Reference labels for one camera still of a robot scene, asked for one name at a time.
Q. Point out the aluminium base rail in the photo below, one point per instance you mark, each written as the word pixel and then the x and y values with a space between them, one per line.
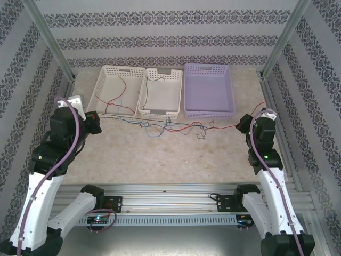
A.
pixel 165 197

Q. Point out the white perforated plastic basket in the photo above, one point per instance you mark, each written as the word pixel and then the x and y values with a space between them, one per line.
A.
pixel 165 93
pixel 112 88

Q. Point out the aluminium side rail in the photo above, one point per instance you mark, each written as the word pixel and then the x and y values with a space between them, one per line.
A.
pixel 267 88
pixel 70 88

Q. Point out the aluminium frame post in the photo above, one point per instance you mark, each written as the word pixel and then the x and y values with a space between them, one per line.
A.
pixel 48 34
pixel 287 34

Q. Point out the purple perforated plastic basket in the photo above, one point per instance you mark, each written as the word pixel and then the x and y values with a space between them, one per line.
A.
pixel 207 90

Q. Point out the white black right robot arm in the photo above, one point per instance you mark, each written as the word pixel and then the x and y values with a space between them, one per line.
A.
pixel 266 186

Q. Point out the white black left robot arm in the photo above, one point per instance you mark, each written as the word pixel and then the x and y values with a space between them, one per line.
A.
pixel 48 200

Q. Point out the grey metal base sheet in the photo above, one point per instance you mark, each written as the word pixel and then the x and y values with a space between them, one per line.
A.
pixel 160 242

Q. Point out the small controller circuit board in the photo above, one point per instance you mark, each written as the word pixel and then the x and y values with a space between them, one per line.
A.
pixel 98 219
pixel 243 222

